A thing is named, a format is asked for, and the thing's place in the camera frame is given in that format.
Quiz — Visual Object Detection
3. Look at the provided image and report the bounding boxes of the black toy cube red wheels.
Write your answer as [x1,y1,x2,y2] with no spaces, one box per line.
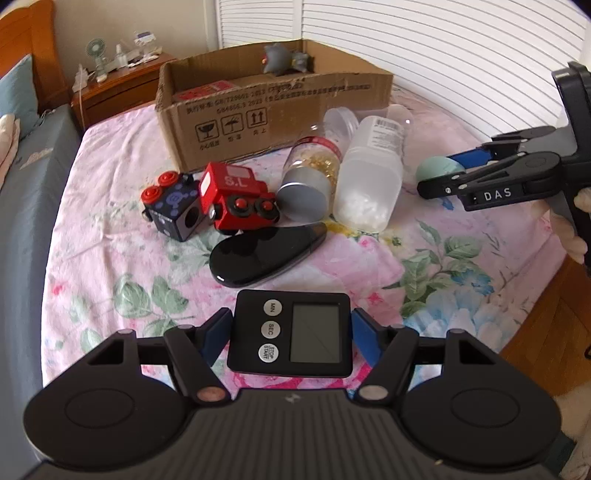
[140,170,204,242]

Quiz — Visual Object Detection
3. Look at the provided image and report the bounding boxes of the wooden nightstand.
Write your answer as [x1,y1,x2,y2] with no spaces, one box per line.
[71,53,175,130]

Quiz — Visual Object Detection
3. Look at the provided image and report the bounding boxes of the white louvered closet doors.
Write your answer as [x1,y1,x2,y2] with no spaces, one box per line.
[215,0,590,139]

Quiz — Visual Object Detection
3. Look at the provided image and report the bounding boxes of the blue pillow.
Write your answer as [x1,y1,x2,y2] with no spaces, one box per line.
[0,54,39,138]

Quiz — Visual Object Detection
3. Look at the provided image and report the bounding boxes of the black oval glossy case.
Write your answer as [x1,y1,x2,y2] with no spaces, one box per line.
[209,222,328,288]

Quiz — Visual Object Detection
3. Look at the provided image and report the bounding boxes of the wooden bed headboard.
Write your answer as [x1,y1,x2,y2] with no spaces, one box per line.
[0,0,71,112]

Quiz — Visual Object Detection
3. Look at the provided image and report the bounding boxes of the pink folded quilt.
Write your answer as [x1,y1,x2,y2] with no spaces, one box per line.
[0,114,20,188]

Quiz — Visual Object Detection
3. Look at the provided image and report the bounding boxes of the mint green round object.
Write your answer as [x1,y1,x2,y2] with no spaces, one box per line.
[415,156,466,182]

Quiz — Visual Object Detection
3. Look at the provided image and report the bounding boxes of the clear plastic jar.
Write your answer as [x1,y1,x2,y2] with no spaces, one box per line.
[322,107,360,152]

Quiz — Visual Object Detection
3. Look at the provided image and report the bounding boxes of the white power strip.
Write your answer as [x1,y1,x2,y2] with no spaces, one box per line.
[72,64,89,93]

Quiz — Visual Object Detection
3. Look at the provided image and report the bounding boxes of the floral pink bedsheet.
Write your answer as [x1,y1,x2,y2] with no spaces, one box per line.
[41,94,565,382]

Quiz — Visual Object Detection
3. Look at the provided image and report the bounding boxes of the right hand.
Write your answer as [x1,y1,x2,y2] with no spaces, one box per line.
[548,188,591,265]

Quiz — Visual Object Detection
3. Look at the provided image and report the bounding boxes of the grey plush toy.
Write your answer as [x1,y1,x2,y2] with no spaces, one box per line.
[262,43,310,76]

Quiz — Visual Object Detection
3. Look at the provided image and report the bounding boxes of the white frosted plastic bottle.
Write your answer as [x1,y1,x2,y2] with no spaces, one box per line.
[332,115,405,233]

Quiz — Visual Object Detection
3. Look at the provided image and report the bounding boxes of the brown cardboard box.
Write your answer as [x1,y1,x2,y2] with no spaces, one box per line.
[155,39,394,172]

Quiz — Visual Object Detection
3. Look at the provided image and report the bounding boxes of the red toy train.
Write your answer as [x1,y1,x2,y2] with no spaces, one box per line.
[199,163,280,235]

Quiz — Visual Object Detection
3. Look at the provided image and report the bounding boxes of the clear spray bottle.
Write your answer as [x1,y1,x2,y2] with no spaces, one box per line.
[114,44,128,70]

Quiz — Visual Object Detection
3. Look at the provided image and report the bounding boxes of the red card case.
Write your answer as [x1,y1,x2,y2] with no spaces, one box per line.
[172,80,238,103]

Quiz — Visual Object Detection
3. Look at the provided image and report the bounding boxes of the white gadget on stand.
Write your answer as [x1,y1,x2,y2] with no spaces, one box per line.
[132,31,162,64]

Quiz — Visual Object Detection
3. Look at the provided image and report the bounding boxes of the clear jar gold capsules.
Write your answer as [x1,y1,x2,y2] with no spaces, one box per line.
[276,135,342,222]

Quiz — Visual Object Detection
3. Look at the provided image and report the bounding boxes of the small green desk fan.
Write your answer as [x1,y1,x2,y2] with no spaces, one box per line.
[86,38,107,84]

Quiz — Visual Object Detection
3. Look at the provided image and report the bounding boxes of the black digital kitchen timer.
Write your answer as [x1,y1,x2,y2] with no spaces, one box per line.
[228,289,353,378]

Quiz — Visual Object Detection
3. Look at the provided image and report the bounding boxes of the blue grey bed sheet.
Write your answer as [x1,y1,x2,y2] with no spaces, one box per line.
[1,105,81,479]

